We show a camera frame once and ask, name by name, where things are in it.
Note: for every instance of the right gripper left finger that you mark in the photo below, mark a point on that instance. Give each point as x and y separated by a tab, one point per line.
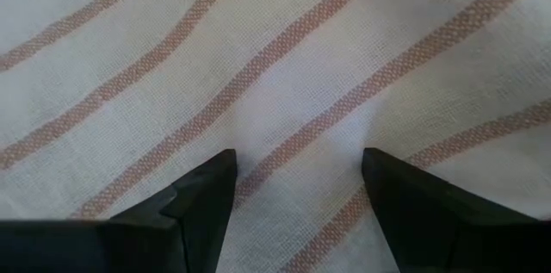
198	221

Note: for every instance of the white towel with pink stripes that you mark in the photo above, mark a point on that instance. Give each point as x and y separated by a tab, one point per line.
275	70

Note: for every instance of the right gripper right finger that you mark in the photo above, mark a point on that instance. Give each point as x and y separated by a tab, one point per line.
430	230

